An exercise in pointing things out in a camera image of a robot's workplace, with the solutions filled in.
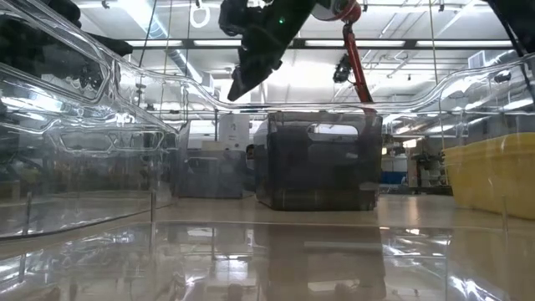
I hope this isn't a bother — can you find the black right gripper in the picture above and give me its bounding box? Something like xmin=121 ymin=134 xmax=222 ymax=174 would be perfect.
xmin=217 ymin=0 xmax=318 ymax=103

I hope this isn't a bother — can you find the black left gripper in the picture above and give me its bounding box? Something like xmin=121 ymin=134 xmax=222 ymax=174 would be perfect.
xmin=0 ymin=0 xmax=134 ymax=99

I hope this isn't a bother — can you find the yellow plastic basket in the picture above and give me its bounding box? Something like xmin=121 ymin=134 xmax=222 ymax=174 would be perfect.
xmin=443 ymin=145 xmax=535 ymax=221
xmin=441 ymin=132 xmax=535 ymax=159

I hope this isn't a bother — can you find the white poster board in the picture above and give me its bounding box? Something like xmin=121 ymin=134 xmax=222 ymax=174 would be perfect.
xmin=217 ymin=113 xmax=251 ymax=150

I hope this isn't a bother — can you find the black overhead light bar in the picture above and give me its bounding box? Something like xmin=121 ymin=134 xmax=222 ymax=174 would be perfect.
xmin=125 ymin=38 xmax=515 ymax=49

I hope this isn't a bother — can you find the silver and red lamp head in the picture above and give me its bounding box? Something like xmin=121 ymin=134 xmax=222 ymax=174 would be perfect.
xmin=311 ymin=0 xmax=363 ymax=24

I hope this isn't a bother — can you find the smoke grey plastic bin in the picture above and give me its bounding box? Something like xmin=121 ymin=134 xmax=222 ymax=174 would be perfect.
xmin=254 ymin=110 xmax=384 ymax=212

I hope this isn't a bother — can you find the blue storage bin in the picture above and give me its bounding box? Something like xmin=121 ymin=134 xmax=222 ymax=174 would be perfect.
xmin=380 ymin=170 xmax=406 ymax=185

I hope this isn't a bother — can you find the black hanging cable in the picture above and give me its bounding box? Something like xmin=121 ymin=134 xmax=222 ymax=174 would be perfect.
xmin=136 ymin=0 xmax=158 ymax=108

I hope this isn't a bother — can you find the silver ventilation duct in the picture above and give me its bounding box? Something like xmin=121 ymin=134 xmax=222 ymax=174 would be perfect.
xmin=125 ymin=0 xmax=206 ymax=84

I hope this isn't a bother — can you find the white hanging ring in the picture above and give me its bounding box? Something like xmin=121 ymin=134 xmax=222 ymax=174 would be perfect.
xmin=189 ymin=3 xmax=211 ymax=29

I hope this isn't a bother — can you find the black camera on lamp arm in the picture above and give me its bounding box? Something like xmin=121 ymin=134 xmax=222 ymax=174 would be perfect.
xmin=333 ymin=54 xmax=352 ymax=84

